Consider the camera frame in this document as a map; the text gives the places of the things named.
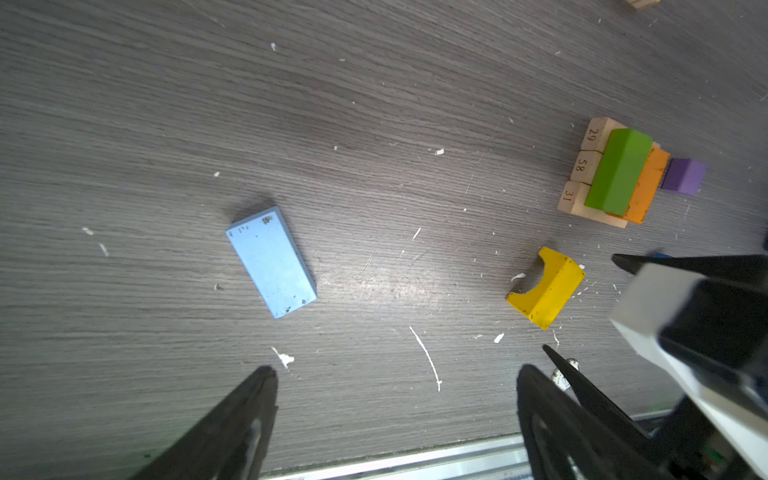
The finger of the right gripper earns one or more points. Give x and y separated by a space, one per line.
604 409
748 269

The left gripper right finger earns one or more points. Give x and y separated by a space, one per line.
561 437

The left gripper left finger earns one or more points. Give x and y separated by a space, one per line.
231 441

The yellow wood arch block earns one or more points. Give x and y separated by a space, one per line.
543 303

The orange wood block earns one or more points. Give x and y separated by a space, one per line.
647 185

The natural wood plank block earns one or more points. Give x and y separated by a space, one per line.
572 201

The green wood block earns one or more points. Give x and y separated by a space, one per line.
618 172

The natural wood long block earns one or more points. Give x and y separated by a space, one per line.
585 167

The light blue wood block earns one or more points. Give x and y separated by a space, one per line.
270 256

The natural wood rectangular block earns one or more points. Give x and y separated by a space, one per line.
598 132

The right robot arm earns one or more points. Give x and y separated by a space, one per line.
704 321

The purple wood block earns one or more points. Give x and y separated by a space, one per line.
684 176

